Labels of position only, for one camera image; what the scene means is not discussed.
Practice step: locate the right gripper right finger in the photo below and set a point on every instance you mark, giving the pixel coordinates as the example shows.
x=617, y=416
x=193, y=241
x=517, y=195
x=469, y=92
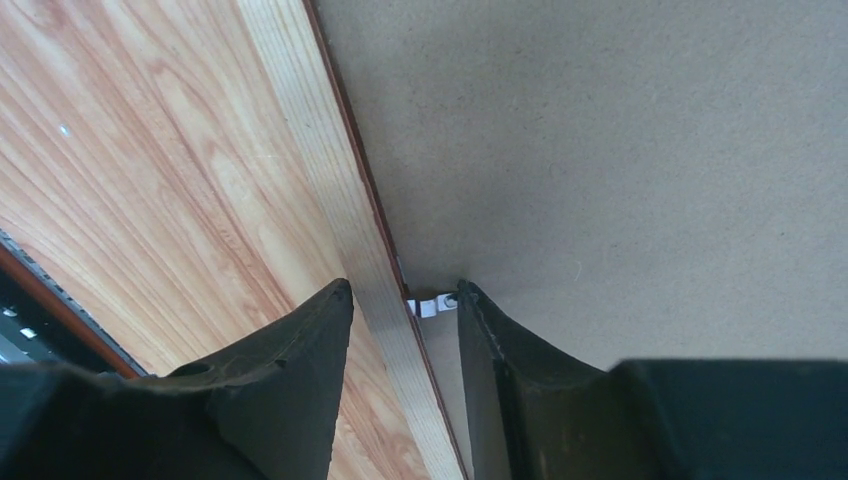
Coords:
x=535, y=412

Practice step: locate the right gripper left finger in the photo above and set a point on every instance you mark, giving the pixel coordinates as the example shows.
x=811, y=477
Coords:
x=264, y=407

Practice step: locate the brown cardboard backing sheet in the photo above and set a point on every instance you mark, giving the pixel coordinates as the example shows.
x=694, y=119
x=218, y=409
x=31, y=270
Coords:
x=624, y=178

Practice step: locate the wooden picture frame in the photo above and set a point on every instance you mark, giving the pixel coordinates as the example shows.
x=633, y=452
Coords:
x=294, y=53

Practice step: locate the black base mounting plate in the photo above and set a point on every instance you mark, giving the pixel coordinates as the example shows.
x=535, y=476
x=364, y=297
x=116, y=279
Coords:
x=40, y=321

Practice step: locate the metal frame retaining clip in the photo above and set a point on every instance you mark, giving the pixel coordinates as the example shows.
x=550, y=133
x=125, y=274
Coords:
x=429, y=308

